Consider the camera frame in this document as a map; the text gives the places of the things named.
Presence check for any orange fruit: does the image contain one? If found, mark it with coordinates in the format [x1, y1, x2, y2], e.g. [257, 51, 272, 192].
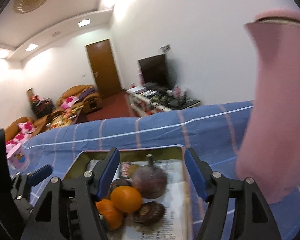
[110, 186, 143, 213]
[95, 199, 123, 231]

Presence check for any large purple mangosteen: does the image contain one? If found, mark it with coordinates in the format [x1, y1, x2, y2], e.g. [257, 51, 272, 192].
[132, 154, 167, 199]

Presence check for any pink cartoon cup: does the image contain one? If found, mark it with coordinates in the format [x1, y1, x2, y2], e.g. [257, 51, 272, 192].
[7, 144, 30, 172]

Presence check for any pink metal tin tray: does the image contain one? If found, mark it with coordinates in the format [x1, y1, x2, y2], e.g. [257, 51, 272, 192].
[62, 144, 193, 240]

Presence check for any brown leather sofa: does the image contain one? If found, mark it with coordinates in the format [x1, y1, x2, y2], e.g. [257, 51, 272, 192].
[5, 114, 51, 142]

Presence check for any small dark mangosteen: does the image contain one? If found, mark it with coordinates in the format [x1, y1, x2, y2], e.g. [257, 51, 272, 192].
[109, 178, 131, 192]

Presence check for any coffee table with snacks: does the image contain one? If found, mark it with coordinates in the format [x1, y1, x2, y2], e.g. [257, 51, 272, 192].
[46, 106, 86, 129]

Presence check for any black cluttered shelf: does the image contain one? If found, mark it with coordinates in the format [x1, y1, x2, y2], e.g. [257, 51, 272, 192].
[30, 95, 56, 119]

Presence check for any pink electric kettle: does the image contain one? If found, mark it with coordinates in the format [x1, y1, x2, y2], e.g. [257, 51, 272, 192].
[235, 9, 300, 204]

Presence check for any left brown longan fruit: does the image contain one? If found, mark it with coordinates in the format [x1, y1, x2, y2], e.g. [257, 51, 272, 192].
[127, 164, 139, 178]

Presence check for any dark halved mangosteen shell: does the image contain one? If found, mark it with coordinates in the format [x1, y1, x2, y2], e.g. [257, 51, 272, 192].
[133, 202, 165, 226]

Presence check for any blue plaid tablecloth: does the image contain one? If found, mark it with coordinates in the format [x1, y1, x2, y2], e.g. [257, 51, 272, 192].
[0, 100, 300, 240]

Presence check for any brown leather armchair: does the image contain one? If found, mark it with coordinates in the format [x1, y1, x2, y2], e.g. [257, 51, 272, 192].
[56, 85, 102, 114]

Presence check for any white tv stand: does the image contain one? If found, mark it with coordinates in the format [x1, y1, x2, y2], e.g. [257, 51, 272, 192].
[126, 85, 201, 117]

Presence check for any brown wooden door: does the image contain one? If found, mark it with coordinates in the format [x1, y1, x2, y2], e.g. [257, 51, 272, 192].
[86, 39, 122, 99]

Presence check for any black television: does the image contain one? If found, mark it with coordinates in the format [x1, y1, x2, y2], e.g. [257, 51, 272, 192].
[138, 54, 170, 88]

